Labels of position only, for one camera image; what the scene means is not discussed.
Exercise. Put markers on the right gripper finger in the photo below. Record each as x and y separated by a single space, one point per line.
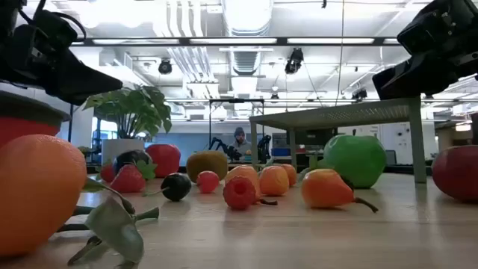
411 80

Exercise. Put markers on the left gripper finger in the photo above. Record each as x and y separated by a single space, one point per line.
82 84

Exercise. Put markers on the red colander with grey rim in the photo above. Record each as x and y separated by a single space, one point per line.
22 129

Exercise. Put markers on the dark purple plum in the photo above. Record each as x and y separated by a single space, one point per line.
128 157

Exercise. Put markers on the green apple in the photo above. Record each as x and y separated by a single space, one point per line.
354 160

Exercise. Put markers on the large red apple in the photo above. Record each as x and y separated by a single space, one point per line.
164 158

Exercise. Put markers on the orange pear with stem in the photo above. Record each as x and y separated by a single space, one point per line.
323 188

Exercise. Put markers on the black cherry with stem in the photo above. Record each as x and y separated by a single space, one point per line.
177 187

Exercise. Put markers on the brown kiwi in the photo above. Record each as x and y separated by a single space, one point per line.
207 164

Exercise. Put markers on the small orange apricot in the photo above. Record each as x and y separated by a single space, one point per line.
292 173
274 181

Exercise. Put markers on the small round red berry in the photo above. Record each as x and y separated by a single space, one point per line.
208 182

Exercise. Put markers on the black background robot arm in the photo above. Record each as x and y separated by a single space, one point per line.
264 147
220 145

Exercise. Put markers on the black vertical pole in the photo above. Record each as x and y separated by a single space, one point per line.
71 123

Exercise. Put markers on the black ceiling spotlight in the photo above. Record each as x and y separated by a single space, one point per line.
294 61
359 94
165 67

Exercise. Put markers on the green plant in white pot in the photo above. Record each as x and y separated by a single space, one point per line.
123 149

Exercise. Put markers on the grey box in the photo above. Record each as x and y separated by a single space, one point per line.
391 157

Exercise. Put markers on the green perforated metal shelf riser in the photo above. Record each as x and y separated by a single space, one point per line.
336 112

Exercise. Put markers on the red nectarine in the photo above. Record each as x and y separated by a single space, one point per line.
457 173

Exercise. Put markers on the orange tangerine with leaves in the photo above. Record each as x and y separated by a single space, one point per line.
37 187

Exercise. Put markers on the blue storage bin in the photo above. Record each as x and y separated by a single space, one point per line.
281 151

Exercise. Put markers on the person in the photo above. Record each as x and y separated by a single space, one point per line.
241 143

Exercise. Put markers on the orange apricot with stem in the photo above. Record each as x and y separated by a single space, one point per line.
244 171

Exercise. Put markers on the red raspberry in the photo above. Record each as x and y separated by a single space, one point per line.
239 192

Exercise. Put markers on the black overhead frame bar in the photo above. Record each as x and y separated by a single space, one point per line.
282 41

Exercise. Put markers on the black background rig frame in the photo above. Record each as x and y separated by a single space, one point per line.
235 101

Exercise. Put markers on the silver ventilation duct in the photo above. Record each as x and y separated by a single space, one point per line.
246 15

